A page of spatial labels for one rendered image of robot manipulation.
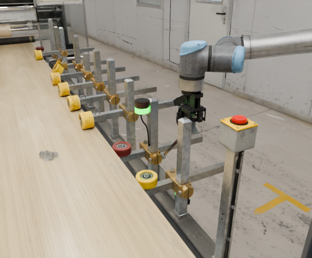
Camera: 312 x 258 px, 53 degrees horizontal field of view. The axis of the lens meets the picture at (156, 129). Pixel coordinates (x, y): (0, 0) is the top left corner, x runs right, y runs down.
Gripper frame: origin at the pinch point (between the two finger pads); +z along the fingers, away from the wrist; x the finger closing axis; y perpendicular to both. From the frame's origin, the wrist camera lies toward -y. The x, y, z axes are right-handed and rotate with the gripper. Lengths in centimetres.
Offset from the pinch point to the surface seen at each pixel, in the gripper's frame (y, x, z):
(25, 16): -268, -26, -20
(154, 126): -12.4, -7.9, -0.6
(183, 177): 12.5, -8.4, 9.4
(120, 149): -15.1, -22.4, 8.1
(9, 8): -272, -39, -28
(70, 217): 16, -51, 9
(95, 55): -87, -9, -15
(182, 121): 11.6, -9.3, -13.0
